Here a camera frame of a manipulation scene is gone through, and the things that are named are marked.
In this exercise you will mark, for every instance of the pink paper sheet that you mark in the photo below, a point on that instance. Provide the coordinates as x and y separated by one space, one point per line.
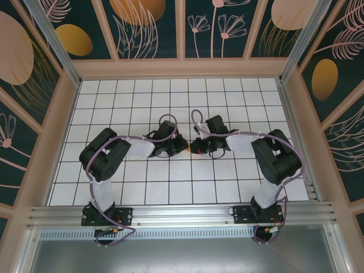
199 154

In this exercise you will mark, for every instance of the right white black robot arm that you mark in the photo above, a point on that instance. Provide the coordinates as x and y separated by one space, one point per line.
278 162

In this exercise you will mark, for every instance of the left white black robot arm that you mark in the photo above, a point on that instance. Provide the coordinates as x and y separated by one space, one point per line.
102 159

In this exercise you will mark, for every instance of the grey metal sheet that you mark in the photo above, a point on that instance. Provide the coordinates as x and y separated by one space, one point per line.
182 256

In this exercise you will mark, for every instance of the aluminium mounting rail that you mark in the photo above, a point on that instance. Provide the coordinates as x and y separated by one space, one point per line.
182 213

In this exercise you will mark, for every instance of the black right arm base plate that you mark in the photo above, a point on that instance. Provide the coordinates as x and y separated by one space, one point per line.
241 214

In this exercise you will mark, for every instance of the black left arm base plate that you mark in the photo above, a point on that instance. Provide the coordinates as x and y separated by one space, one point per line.
125 216

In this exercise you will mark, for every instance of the aluminium side rail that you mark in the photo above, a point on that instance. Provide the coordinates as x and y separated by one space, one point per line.
288 108

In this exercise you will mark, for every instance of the aluminium corner post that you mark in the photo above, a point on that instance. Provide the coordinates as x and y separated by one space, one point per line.
55 42
304 42

